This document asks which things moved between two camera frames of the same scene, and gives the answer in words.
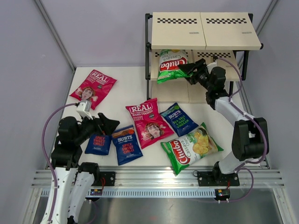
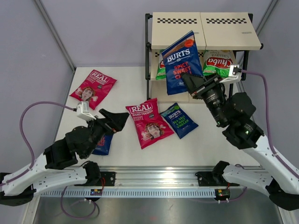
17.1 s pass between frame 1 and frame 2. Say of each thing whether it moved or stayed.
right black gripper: moved
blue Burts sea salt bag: stayed
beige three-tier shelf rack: stayed
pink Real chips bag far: stayed
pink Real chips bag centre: stayed
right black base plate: stayed
